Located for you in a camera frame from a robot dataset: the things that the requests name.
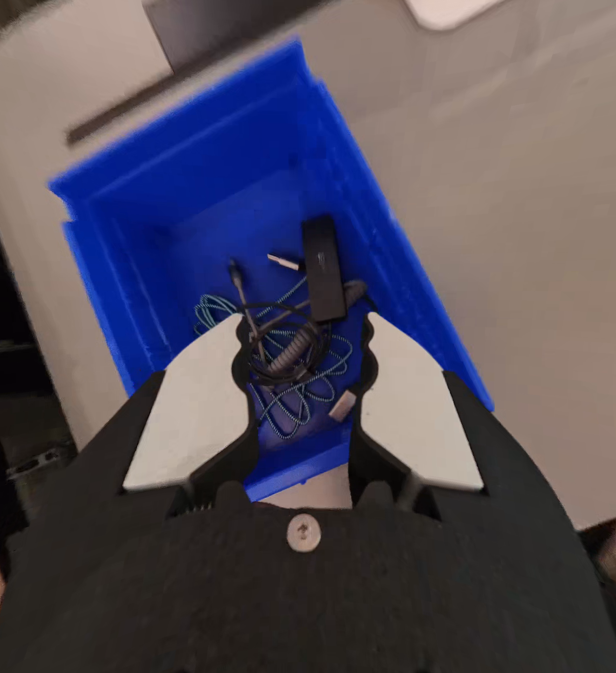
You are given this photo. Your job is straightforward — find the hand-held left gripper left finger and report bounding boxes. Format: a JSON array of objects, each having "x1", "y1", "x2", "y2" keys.
[{"x1": 122, "y1": 314, "x2": 261, "y2": 493}]

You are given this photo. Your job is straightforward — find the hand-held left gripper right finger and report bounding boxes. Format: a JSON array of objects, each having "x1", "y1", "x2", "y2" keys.
[{"x1": 348, "y1": 311, "x2": 486, "y2": 493}]

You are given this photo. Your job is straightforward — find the teal braided usb cable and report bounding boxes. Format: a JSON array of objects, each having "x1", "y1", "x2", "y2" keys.
[{"x1": 192, "y1": 276, "x2": 358, "y2": 441}]

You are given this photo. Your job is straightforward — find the blue storage bin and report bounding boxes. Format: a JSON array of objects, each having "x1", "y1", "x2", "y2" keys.
[{"x1": 48, "y1": 37, "x2": 496, "y2": 504}]

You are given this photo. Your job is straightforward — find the black usb hub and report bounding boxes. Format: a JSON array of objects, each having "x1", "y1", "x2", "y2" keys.
[{"x1": 266, "y1": 215, "x2": 349, "y2": 324}]

